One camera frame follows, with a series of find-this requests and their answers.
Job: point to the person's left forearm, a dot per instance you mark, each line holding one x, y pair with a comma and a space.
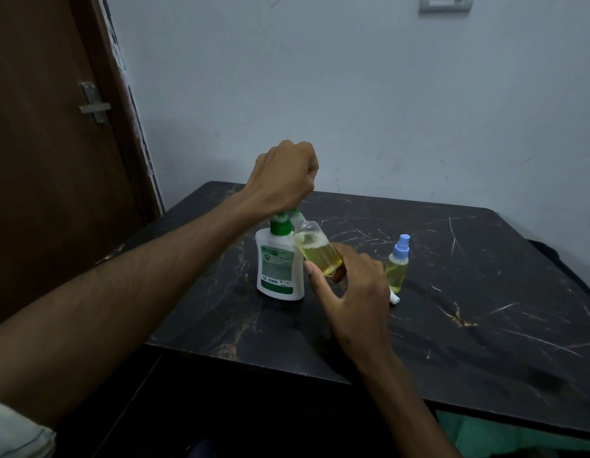
99, 319

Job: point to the person's white sleeve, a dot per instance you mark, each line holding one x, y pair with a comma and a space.
18, 431

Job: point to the metal door latch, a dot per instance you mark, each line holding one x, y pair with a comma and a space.
95, 104

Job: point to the green cloth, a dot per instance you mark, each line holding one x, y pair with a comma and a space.
514, 441

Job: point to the white green hand sanitizer bottle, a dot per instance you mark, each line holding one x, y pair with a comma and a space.
278, 276

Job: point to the small clear bottle white cap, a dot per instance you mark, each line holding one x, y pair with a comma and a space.
318, 250

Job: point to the brown wooden door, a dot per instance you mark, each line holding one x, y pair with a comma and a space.
47, 195

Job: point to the blue spray cap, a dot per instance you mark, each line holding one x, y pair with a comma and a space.
401, 250

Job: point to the white spray cap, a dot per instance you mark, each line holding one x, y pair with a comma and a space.
394, 298

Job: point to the person's left hand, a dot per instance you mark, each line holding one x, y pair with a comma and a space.
283, 178

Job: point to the white wall switch plate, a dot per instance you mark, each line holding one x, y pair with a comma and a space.
446, 2

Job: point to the person's right hand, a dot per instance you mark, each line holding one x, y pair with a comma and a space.
364, 314

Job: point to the person's blue trousers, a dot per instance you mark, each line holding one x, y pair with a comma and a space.
202, 448

